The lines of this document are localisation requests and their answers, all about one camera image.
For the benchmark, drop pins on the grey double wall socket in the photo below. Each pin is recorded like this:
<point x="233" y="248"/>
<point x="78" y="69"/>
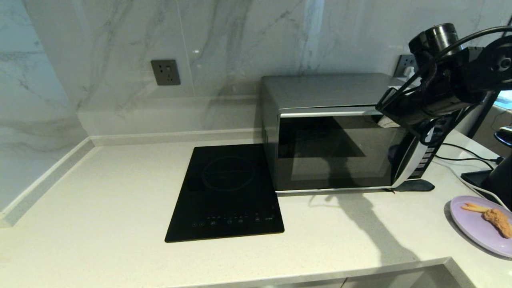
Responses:
<point x="404" y="62"/>

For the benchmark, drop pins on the black induction cooktop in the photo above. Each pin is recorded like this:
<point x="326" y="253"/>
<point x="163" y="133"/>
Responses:
<point x="226" y="192"/>

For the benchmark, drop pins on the black glass microwave door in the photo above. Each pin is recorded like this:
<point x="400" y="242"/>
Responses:
<point x="340" y="152"/>

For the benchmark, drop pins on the dark round background object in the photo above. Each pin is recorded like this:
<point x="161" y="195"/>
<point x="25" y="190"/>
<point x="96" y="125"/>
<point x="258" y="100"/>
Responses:
<point x="504" y="136"/>

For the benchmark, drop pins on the black mat under microwave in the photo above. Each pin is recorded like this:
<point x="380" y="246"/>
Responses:
<point x="416" y="186"/>

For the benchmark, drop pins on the black stand with base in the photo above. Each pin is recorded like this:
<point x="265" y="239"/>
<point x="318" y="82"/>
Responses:
<point x="478" y="178"/>

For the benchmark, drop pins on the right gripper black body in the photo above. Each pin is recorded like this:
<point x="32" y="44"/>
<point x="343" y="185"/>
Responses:
<point x="424" y="104"/>

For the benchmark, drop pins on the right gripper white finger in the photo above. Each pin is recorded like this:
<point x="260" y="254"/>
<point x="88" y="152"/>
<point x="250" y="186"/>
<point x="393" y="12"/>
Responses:
<point x="388" y="122"/>

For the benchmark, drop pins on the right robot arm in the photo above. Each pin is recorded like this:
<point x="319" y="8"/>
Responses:
<point x="472" y="56"/>

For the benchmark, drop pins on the white plug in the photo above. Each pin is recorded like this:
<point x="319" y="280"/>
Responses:
<point x="409" y="72"/>

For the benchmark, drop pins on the purple plate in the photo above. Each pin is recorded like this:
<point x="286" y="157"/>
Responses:
<point x="472" y="228"/>

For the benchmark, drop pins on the long french fry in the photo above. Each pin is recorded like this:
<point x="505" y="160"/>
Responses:
<point x="474" y="207"/>

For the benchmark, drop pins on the grey single wall socket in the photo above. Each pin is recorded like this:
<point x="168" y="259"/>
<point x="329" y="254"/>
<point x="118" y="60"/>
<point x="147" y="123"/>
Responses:
<point x="165" y="72"/>

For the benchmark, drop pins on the silver microwave oven body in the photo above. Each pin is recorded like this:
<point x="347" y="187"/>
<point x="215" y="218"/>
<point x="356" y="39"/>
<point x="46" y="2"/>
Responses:
<point x="320" y="90"/>

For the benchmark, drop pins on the dark door frame post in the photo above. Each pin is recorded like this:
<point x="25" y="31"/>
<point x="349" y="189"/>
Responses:
<point x="478" y="120"/>

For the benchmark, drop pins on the fried chicken piece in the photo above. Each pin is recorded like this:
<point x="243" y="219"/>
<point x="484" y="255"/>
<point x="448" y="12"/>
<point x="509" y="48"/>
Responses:
<point x="498" y="221"/>

